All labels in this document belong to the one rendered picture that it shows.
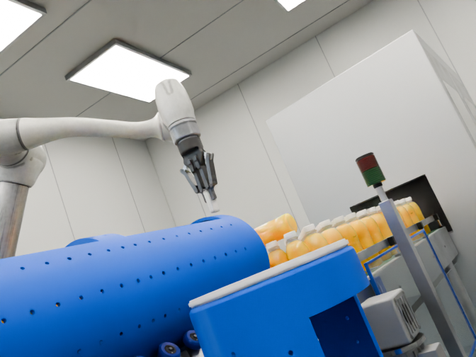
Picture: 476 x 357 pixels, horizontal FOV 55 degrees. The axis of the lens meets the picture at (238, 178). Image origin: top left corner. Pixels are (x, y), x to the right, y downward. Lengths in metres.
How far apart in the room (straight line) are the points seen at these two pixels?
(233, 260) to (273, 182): 4.69
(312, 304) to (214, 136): 5.60
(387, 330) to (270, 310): 0.69
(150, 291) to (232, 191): 5.15
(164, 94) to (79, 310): 0.83
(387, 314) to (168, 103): 0.86
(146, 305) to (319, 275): 0.36
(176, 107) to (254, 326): 0.91
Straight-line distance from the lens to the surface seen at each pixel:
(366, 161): 1.52
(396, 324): 1.28
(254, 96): 5.99
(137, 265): 0.90
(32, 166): 1.68
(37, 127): 1.52
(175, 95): 1.44
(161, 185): 6.60
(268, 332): 0.63
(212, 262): 1.04
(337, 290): 0.66
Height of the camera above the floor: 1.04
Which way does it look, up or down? 12 degrees up
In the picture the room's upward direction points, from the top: 22 degrees counter-clockwise
